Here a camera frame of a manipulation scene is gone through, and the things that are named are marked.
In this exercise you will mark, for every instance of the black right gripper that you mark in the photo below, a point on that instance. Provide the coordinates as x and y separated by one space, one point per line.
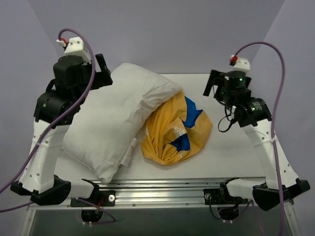
212 80

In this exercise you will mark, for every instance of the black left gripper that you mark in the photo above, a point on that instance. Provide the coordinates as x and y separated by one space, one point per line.
103 74

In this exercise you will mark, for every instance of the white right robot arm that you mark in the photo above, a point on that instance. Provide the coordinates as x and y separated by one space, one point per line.
253 116

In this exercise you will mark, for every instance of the white pillow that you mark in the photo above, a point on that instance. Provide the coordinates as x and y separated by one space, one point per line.
111 116

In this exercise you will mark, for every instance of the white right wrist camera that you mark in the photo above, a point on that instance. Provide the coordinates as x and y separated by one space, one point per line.
240 64

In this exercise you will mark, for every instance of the yellow and blue Mickey pillowcase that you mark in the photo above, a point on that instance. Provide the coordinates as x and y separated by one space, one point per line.
175 131

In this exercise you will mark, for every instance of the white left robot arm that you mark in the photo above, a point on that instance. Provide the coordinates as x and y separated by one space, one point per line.
54 113

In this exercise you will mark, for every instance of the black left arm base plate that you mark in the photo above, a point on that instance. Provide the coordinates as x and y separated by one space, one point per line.
98 201

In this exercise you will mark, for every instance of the aluminium table frame rail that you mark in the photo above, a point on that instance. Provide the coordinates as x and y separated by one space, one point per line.
152 200

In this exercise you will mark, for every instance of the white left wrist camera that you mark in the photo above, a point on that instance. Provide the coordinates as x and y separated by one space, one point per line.
75 47

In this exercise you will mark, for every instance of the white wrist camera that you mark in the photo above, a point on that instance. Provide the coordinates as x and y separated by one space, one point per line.
75 47
240 64

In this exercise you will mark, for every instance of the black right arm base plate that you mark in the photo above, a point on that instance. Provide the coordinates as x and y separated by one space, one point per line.
225 209

